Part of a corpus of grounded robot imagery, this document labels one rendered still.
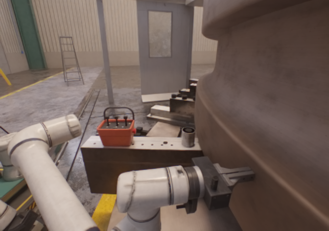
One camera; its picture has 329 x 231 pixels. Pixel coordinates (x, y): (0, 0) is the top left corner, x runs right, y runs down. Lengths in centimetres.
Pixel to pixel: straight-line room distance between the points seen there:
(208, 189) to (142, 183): 15
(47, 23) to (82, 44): 258
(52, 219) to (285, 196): 54
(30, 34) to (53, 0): 294
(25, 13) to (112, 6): 580
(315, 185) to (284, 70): 32
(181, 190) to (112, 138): 65
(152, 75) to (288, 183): 373
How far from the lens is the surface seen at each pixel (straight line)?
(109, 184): 118
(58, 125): 83
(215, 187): 40
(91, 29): 1437
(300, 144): 53
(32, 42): 1499
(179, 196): 40
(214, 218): 114
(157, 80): 403
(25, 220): 84
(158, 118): 211
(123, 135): 93
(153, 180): 39
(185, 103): 186
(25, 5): 1522
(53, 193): 56
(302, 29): 59
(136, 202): 40
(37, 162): 67
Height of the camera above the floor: 123
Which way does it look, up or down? 20 degrees down
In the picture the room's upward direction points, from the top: straight up
